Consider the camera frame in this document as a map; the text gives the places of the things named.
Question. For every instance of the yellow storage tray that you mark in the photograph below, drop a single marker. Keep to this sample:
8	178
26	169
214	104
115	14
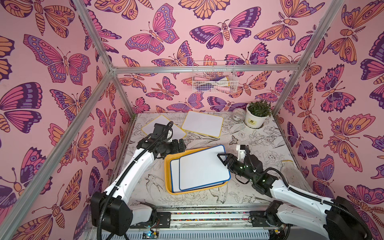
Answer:
168	173

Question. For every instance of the white wire wall basket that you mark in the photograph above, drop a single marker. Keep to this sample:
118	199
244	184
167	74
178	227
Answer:
210	76

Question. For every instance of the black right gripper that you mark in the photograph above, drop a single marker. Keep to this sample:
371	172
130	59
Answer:
232	162

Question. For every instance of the aluminium rail base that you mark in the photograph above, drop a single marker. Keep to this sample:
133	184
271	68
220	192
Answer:
218	224

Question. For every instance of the aluminium cage frame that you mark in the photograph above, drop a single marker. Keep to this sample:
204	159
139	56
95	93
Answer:
9	48

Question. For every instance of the white knit work glove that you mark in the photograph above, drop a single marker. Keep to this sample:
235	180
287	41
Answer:
294	176

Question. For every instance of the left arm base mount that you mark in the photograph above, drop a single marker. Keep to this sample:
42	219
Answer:
159	220

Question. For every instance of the green circuit board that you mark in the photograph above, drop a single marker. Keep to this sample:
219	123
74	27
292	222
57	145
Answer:
150	235

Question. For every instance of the yellow-framed whiteboard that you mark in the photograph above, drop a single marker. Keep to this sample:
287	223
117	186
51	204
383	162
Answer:
178	133
204	124

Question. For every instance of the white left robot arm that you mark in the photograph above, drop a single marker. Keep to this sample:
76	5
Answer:
110	209

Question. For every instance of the potted green plant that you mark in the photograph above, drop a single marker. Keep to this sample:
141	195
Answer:
256	114

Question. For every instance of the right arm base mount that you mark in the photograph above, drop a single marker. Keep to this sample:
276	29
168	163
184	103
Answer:
264	220

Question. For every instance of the blue-framed whiteboard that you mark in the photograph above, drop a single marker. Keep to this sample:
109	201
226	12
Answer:
175	179
202	169

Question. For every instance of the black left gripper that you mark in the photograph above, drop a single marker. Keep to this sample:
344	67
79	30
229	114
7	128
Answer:
175	148

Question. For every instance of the clear tape roll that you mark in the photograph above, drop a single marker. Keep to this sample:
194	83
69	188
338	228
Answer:
238	115

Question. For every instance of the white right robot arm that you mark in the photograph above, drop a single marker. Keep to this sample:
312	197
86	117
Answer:
334	219

